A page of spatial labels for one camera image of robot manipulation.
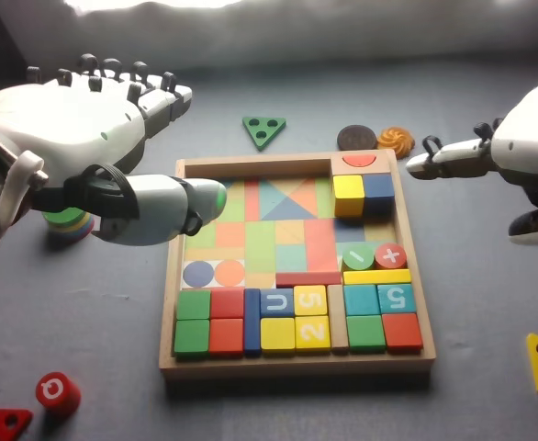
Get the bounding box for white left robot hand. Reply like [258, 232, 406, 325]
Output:
[0, 53, 228, 247]

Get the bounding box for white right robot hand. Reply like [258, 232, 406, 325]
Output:
[405, 73, 538, 245]

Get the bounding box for green cylinder with minus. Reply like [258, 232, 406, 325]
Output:
[341, 244, 376, 273]

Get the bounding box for stack of coloured rings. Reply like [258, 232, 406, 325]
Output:
[41, 206, 96, 245]

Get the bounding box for orange swirl cookie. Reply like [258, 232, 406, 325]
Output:
[376, 126, 416, 160]

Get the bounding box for blue cube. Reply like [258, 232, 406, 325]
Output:
[363, 174, 397, 217]

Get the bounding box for round chocolate cookie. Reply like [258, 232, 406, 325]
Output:
[336, 124, 379, 151]

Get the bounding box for grey table cloth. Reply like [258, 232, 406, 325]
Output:
[0, 54, 538, 441]

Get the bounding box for yellow cube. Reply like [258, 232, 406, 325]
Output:
[333, 175, 366, 218]

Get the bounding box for green triangle with holes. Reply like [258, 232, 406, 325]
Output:
[241, 115, 287, 152]

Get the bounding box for red peg block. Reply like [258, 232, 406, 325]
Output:
[35, 371, 82, 417]

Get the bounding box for red triangle with holes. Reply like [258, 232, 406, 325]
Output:
[0, 407, 34, 441]

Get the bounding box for wooden puzzle tray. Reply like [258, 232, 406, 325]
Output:
[158, 147, 437, 382]

